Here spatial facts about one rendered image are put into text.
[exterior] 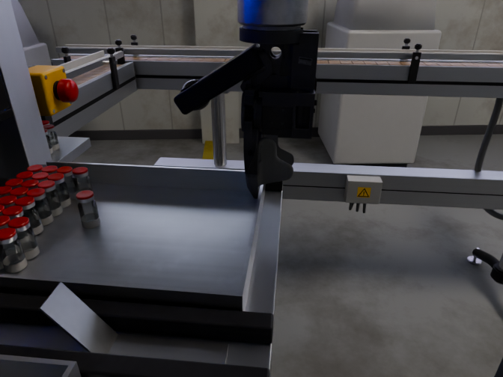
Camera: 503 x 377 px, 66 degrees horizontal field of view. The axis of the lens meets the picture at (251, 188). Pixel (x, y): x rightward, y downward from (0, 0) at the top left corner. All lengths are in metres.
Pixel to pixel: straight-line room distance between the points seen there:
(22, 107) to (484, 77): 1.24
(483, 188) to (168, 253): 1.31
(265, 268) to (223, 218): 0.11
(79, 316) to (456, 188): 1.39
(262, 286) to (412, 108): 2.41
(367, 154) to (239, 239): 2.33
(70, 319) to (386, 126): 2.52
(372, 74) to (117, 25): 2.31
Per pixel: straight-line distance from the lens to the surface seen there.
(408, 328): 1.68
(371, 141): 2.74
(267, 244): 0.48
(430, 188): 1.55
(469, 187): 1.59
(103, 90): 1.18
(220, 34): 3.02
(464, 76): 1.41
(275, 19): 0.42
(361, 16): 2.59
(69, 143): 0.85
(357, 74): 1.32
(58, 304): 0.36
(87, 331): 0.37
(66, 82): 0.75
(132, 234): 0.51
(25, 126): 0.70
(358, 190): 1.43
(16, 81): 0.69
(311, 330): 1.58
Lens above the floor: 1.16
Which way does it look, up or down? 28 degrees down
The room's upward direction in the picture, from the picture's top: straight up
